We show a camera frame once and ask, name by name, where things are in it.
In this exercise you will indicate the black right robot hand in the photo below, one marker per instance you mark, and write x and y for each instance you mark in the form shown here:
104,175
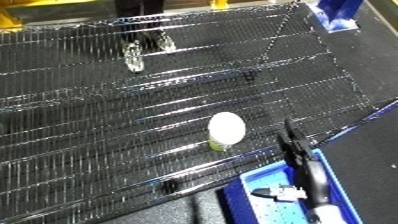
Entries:
303,156

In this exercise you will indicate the paper cup with green band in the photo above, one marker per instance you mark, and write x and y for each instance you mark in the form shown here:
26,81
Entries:
227,128

